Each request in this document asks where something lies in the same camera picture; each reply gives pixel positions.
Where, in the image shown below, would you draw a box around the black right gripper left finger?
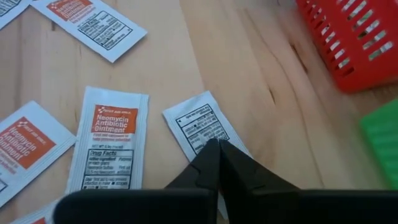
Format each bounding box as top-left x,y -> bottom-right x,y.
164,138 -> 221,192

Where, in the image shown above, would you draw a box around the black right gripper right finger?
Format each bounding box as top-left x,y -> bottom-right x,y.
220,139 -> 301,224

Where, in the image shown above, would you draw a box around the orange print ointment packet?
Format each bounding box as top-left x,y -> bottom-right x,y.
30,0 -> 149,64
162,90 -> 252,220
0,0 -> 33,31
0,100 -> 78,208
64,86 -> 150,191

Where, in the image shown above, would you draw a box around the green plastic basket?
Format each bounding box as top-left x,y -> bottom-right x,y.
359,98 -> 398,191

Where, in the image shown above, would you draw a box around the red plastic basket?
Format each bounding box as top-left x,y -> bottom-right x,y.
294,0 -> 398,94

